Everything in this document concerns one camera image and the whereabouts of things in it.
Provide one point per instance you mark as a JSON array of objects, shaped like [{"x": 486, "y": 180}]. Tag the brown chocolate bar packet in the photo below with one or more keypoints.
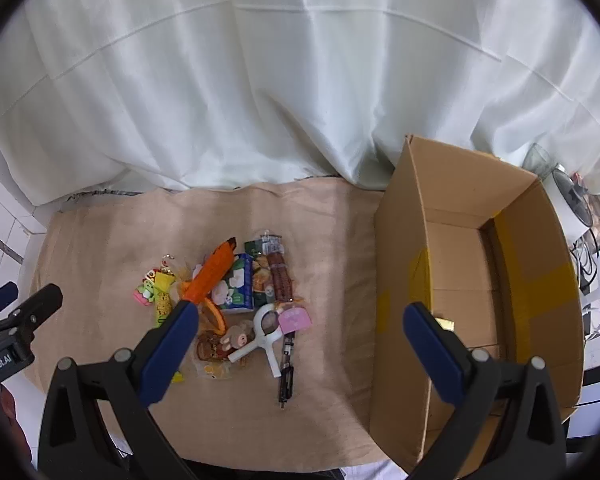
[{"x": 281, "y": 280}]

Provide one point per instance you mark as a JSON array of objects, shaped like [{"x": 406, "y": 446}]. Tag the yellow green toy packet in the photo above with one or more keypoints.
[{"x": 157, "y": 292}]

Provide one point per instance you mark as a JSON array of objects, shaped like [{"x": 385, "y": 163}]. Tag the small pink charm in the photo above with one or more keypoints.
[{"x": 295, "y": 320}]

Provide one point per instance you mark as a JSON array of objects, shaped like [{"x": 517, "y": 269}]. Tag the black pen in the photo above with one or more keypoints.
[{"x": 286, "y": 365}]

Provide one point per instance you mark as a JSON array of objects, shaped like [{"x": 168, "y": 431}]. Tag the green snack packet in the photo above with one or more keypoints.
[{"x": 257, "y": 265}]

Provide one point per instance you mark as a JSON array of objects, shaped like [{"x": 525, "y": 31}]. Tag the white rice cooker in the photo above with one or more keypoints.
[{"x": 565, "y": 215}]

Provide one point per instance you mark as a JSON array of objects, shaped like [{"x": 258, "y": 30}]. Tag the orange carrot toy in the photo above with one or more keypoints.
[{"x": 212, "y": 270}]

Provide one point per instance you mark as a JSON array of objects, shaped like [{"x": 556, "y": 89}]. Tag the white curtain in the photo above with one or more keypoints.
[{"x": 280, "y": 60}]

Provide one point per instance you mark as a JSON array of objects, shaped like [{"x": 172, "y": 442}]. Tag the white plastic tool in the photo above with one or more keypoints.
[{"x": 265, "y": 335}]

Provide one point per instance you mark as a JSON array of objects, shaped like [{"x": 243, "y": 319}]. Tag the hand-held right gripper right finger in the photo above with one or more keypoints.
[{"x": 432, "y": 352}]

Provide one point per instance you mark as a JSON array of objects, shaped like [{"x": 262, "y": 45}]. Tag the grey plush mouse toy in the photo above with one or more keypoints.
[{"x": 237, "y": 337}]

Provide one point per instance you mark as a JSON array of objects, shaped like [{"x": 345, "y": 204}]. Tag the brown snack packet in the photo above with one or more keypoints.
[{"x": 210, "y": 347}]

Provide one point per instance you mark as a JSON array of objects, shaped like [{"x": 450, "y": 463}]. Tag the clear plastic packet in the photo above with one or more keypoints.
[{"x": 215, "y": 370}]

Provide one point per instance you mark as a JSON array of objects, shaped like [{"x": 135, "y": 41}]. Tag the person's red clothing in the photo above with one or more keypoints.
[{"x": 12, "y": 410}]

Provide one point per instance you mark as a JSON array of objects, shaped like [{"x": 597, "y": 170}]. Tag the glass jar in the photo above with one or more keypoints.
[{"x": 537, "y": 157}]

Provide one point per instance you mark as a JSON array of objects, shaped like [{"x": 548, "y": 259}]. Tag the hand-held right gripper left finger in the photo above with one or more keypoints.
[{"x": 170, "y": 347}]

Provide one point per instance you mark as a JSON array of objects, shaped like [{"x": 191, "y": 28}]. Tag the cardboard box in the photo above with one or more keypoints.
[{"x": 460, "y": 200}]

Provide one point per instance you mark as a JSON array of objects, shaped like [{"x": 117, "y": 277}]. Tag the beige cloth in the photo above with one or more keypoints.
[{"x": 105, "y": 240}]

